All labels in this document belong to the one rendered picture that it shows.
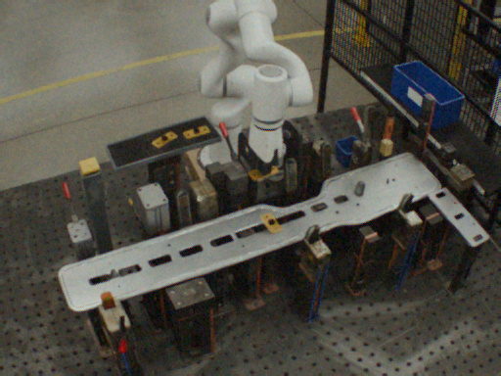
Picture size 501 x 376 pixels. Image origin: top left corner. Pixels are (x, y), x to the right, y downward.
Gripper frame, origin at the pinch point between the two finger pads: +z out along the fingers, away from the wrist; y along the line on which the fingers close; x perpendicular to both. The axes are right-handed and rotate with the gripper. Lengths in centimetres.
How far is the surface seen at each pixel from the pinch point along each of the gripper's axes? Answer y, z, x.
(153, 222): -15.2, 22.8, -29.0
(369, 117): -13, 8, 52
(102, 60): -296, 126, 38
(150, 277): 1.1, 27.0, -37.9
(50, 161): -193, 127, -34
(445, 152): 5, 19, 78
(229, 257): 4.6, 26.8, -13.0
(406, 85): -31, 14, 89
